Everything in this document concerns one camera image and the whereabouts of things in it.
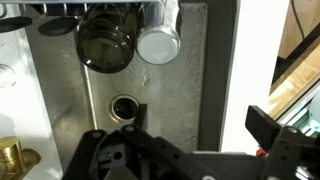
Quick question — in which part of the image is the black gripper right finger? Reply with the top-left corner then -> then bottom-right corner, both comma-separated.
244,104 -> 320,180

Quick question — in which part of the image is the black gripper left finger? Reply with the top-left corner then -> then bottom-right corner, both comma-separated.
60,103 -> 201,180

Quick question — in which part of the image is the silver steel cup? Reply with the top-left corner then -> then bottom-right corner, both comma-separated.
135,0 -> 183,66

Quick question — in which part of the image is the black orange clamp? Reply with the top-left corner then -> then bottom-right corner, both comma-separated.
255,148 -> 268,158

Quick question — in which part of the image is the round sink drain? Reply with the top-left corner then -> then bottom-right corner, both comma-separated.
107,93 -> 141,123

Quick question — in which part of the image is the dark glass jar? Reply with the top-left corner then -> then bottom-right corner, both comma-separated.
75,2 -> 140,75

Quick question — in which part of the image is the black kitchen utensil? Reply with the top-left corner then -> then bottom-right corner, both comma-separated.
37,15 -> 80,37

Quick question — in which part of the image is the metal dish rack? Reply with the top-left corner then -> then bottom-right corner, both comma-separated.
0,0 -> 209,18

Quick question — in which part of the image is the aluminium frame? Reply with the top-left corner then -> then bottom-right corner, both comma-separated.
276,81 -> 320,138

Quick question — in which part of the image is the gold faucet handle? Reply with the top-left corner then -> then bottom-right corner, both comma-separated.
0,135 -> 42,180

